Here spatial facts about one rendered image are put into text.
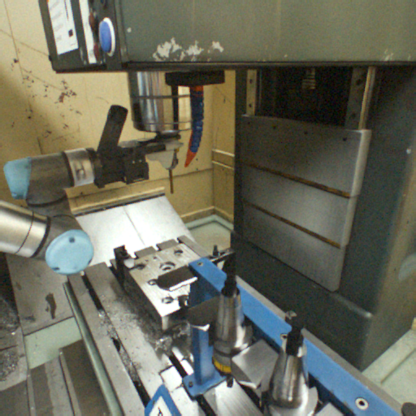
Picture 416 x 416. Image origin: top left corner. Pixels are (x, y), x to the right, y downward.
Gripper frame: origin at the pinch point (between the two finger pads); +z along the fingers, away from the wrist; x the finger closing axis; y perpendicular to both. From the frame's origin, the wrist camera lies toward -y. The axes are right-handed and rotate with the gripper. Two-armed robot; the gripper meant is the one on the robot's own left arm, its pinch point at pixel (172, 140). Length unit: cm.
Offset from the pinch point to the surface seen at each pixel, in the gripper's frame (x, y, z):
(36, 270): -76, 66, -38
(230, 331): 42.6, 16.6, -15.6
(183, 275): 25.0, 19.3, -13.1
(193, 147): 17.1, -1.9, -4.2
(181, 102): 8.0, -9.1, -1.0
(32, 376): -19, 69, -47
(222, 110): -90, 9, 81
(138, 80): 3.3, -13.8, -7.9
